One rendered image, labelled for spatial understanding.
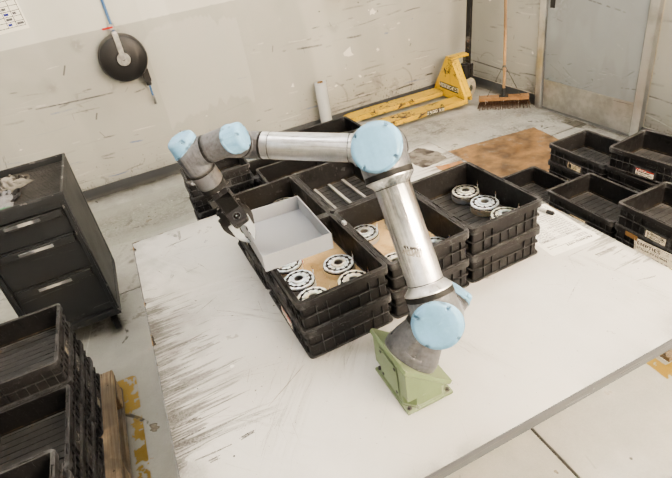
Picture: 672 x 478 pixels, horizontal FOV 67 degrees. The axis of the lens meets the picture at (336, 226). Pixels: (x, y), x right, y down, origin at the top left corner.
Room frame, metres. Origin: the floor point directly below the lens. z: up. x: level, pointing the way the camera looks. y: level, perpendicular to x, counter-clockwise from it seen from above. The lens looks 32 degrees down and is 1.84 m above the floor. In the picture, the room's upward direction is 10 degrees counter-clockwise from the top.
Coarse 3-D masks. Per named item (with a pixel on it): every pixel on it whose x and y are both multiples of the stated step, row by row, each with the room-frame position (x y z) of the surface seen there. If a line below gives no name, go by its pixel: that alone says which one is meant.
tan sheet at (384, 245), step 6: (378, 222) 1.62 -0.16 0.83; (378, 228) 1.57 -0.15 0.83; (384, 228) 1.57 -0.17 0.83; (384, 234) 1.53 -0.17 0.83; (432, 234) 1.47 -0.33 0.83; (384, 240) 1.49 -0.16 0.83; (390, 240) 1.48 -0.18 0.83; (378, 246) 1.46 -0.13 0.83; (384, 246) 1.45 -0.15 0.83; (390, 246) 1.45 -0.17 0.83; (384, 252) 1.42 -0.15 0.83; (390, 252) 1.41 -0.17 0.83
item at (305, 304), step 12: (324, 216) 1.56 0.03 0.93; (348, 228) 1.45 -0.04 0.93; (360, 240) 1.37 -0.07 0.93; (372, 252) 1.29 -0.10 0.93; (384, 264) 1.22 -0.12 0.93; (276, 276) 1.26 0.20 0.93; (360, 276) 1.18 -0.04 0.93; (372, 276) 1.18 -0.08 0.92; (336, 288) 1.15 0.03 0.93; (348, 288) 1.16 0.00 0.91; (312, 300) 1.11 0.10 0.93; (324, 300) 1.13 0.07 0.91
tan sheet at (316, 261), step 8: (336, 248) 1.49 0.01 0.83; (312, 256) 1.47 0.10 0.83; (320, 256) 1.46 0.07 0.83; (328, 256) 1.45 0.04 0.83; (304, 264) 1.43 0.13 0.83; (312, 264) 1.42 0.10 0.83; (320, 264) 1.41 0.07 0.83; (312, 272) 1.38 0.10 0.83; (320, 272) 1.37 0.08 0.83; (320, 280) 1.33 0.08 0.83; (328, 280) 1.32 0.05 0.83; (336, 280) 1.31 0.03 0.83; (328, 288) 1.28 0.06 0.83
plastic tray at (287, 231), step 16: (256, 208) 1.40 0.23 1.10; (272, 208) 1.41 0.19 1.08; (288, 208) 1.42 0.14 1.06; (304, 208) 1.38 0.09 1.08; (256, 224) 1.38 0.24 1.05; (272, 224) 1.36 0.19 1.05; (288, 224) 1.35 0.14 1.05; (304, 224) 1.33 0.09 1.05; (320, 224) 1.25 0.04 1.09; (256, 240) 1.28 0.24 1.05; (272, 240) 1.27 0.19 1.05; (288, 240) 1.25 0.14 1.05; (304, 240) 1.24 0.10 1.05; (320, 240) 1.17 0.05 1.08; (272, 256) 1.13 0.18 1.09; (288, 256) 1.14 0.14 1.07; (304, 256) 1.16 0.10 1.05
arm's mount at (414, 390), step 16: (384, 336) 1.01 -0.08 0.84; (384, 352) 0.97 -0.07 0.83; (384, 368) 0.97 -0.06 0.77; (400, 368) 0.88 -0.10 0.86; (400, 384) 0.90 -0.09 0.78; (416, 384) 0.88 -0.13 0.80; (432, 384) 0.89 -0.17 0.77; (400, 400) 0.90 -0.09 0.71; (416, 400) 0.88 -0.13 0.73; (432, 400) 0.89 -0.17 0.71
